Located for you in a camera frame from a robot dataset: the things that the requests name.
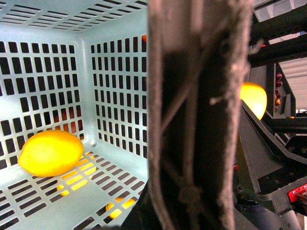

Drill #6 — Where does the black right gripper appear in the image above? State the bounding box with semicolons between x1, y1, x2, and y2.
235;103;307;230

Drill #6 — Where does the yellow orange mango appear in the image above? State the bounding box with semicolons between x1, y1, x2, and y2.
240;82;267;120

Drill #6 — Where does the light blue plastic basket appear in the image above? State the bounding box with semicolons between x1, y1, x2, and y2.
0;0;148;230

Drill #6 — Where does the yellow lemon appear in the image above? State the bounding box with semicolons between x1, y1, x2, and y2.
18;130;84;177

